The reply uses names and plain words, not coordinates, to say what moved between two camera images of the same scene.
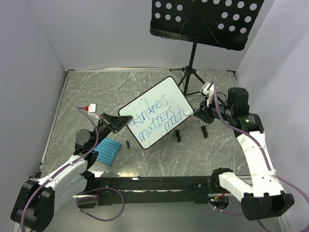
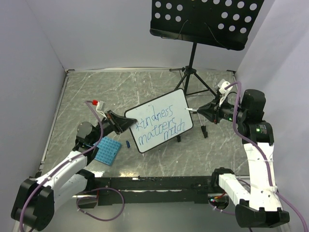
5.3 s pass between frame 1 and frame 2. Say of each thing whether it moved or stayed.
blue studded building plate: stayed
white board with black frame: moved
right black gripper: moved
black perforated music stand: stayed
